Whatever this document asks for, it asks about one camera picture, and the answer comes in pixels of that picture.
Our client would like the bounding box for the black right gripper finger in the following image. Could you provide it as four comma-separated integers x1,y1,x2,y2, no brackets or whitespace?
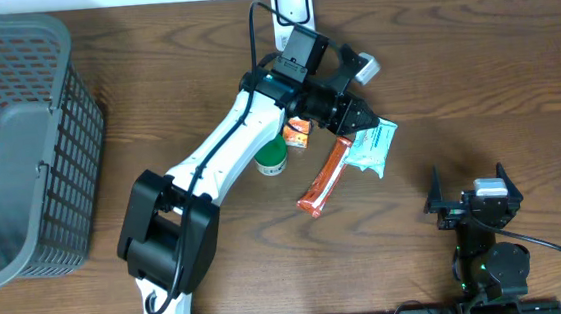
496,162,523,202
425,167,443,212

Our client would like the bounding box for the teal wet wipes pack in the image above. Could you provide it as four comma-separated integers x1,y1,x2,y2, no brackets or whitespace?
344,118,398,179

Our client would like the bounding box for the orange Kleenex tissue pack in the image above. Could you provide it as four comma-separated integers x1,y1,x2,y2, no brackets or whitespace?
282,117,313,148

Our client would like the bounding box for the orange snack bar wrapper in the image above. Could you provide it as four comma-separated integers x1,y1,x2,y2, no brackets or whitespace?
296,136,353,218

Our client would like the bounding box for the green lid jar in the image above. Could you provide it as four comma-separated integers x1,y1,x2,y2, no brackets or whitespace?
254,134,288,176

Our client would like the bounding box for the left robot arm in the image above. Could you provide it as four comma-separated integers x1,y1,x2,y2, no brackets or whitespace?
117,25,380,314

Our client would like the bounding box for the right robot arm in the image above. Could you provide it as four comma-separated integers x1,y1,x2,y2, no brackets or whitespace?
424,164,530,314

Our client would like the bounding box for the white barcode scanner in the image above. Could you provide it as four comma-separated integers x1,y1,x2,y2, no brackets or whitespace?
270,0,315,52

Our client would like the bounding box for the grey plastic mesh basket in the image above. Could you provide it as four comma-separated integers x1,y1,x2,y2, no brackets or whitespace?
0,14,106,287

